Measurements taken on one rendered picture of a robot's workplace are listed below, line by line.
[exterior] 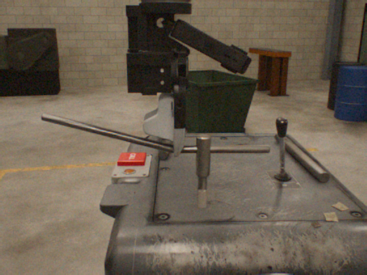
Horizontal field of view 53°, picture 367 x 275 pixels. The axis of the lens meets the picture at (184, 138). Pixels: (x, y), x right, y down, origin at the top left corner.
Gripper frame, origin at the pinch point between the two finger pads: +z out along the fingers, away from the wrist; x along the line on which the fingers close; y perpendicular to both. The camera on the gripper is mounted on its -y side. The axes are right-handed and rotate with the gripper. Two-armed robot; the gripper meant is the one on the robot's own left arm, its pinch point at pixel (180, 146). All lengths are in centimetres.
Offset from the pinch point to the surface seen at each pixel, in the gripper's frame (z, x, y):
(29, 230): 138, -211, 110
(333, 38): 16, -1029, -483
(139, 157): 11.1, -26.0, 8.1
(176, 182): 12.3, -14.6, 0.2
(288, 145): 10.3, -30.8, -27.3
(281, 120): -1.8, -7.7, -17.5
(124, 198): 12.3, -7.9, 9.6
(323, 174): 10.4, -13.0, -28.4
